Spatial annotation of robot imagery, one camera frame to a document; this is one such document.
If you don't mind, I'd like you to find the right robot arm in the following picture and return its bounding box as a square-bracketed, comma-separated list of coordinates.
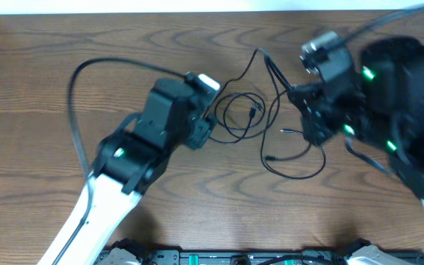
[287, 32, 424, 207]

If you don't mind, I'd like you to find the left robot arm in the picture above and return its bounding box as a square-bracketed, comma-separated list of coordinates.
[39, 74, 220, 264]

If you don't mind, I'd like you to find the left camera black cable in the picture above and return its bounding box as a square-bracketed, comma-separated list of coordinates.
[52, 57, 187, 265]

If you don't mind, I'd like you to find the camera black cable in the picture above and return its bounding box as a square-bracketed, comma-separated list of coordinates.
[344, 2, 424, 41]
[52, 57, 187, 265]

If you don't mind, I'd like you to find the right camera black cable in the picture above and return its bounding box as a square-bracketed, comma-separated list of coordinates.
[344, 2, 424, 41]

